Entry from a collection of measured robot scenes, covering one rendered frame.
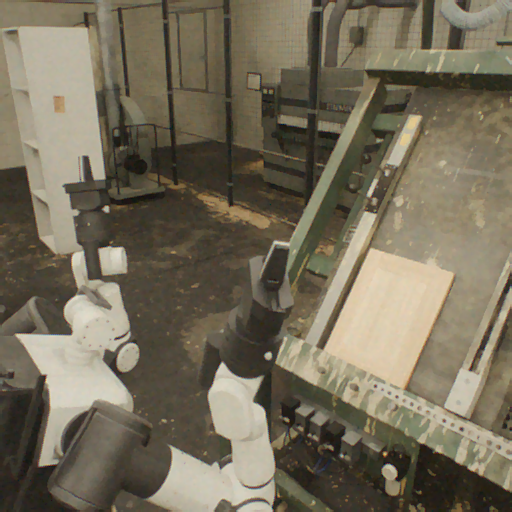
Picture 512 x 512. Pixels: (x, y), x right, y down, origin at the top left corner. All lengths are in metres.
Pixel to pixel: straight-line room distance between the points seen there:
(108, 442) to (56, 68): 4.31
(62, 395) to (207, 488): 0.28
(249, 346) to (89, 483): 0.30
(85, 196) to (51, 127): 3.68
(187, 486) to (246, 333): 0.29
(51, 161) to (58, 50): 0.97
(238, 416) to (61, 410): 0.29
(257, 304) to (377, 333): 1.11
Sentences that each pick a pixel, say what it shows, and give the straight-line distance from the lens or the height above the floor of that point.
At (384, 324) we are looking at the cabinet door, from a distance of 1.71.
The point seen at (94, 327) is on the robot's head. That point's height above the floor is 1.43.
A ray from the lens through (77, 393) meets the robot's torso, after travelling 0.89.
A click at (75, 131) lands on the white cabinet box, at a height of 1.17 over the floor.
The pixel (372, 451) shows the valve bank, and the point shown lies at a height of 0.73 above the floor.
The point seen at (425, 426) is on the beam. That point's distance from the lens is 1.59.
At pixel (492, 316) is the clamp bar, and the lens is 1.59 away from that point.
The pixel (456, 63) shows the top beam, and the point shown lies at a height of 1.83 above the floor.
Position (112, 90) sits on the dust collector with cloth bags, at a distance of 6.90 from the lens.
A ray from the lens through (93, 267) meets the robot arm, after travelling 1.19.
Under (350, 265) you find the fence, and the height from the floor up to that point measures 1.15.
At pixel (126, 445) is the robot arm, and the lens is 0.79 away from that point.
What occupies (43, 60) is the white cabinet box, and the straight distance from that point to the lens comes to 4.85.
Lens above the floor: 1.88
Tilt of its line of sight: 24 degrees down
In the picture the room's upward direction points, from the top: straight up
